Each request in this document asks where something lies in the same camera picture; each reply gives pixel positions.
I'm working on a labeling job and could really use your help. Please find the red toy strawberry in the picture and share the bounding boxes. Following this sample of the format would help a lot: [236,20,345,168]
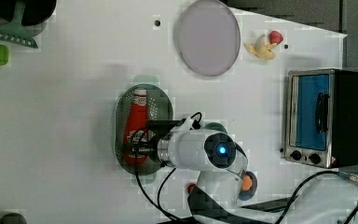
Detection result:
[186,183,196,193]

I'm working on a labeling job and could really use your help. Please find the black pot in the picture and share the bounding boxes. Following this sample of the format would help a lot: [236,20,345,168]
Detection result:
[0,0,57,26]

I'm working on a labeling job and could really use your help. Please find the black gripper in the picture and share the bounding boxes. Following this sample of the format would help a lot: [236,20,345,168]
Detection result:
[122,120,180,161]

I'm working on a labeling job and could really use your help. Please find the green oval strainer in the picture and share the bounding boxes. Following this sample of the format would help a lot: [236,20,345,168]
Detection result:
[112,75,173,184]

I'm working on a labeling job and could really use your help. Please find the silver black toaster oven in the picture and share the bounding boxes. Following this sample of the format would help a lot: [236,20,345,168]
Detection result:
[284,69,358,169]

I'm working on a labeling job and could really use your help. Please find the orange toy fruit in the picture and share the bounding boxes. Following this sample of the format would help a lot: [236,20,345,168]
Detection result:
[241,175,253,191]

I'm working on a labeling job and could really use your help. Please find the dark round object bottom left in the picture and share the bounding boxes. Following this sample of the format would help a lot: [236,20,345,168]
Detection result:
[0,213,27,224]

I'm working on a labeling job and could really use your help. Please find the black cable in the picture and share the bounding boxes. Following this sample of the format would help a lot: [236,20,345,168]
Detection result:
[133,111,203,223]

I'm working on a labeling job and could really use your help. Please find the green slotted spatula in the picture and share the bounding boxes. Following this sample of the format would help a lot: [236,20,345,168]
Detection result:
[0,0,38,49]

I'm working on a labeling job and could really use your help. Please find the red toy fruit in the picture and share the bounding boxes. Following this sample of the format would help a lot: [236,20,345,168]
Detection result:
[269,31,283,45]

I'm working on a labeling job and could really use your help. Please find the peeled toy banana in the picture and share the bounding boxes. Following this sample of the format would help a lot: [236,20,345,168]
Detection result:
[244,35,277,60]

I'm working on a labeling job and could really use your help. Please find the lilac round plate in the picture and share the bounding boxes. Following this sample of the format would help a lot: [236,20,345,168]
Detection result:
[176,0,241,76]

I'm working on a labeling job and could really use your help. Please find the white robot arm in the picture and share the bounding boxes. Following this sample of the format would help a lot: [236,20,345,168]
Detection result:
[117,118,302,224]

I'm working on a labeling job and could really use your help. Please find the red plush ketchup bottle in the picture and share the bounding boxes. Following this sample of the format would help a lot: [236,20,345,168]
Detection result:
[122,88,150,166]

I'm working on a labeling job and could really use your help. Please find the green mug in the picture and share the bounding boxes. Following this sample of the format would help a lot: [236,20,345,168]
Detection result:
[204,122,227,133]

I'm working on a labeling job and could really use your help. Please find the blue cup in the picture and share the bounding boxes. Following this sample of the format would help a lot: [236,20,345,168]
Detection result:
[239,172,257,201]

